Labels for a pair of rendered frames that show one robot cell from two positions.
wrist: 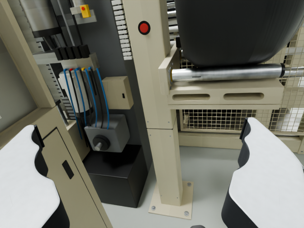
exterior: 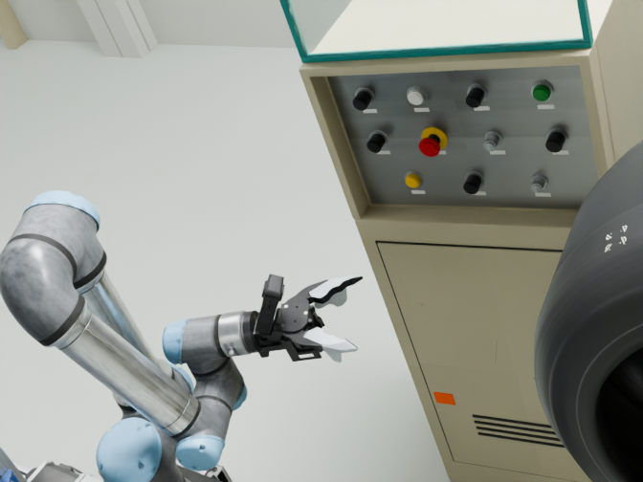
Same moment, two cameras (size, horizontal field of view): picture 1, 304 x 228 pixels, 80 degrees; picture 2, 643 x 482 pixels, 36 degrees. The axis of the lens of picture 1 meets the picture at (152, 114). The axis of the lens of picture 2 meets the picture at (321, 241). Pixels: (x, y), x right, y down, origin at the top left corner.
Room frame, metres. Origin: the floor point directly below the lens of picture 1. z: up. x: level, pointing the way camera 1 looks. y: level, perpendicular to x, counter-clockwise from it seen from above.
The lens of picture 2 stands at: (0.50, -1.17, 2.11)
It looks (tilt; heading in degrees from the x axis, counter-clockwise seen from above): 36 degrees down; 109
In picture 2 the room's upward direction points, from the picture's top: 22 degrees counter-clockwise
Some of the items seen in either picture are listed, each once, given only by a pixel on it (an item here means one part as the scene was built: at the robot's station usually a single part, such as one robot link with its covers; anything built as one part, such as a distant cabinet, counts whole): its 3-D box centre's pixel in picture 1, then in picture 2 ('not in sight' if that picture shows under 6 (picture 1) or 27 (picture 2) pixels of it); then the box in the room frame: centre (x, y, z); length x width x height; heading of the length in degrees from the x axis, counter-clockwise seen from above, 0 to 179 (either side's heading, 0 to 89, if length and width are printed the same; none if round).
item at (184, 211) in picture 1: (172, 196); not in sight; (0.77, -0.04, 0.01); 0.27 x 0.27 x 0.02; 71
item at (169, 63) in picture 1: (173, 64); not in sight; (0.76, -0.12, 0.90); 0.40 x 0.03 x 0.10; 161
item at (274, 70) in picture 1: (221, 73); not in sight; (0.57, -0.25, 0.90); 0.35 x 0.05 x 0.05; 71
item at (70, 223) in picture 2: not in sight; (109, 329); (-0.34, 0.02, 1.09); 0.15 x 0.12 x 0.55; 88
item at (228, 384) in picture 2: not in sight; (217, 385); (-0.19, 0.00, 0.94); 0.11 x 0.08 x 0.11; 88
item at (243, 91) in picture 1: (219, 91); not in sight; (0.57, -0.25, 0.84); 0.36 x 0.09 x 0.06; 71
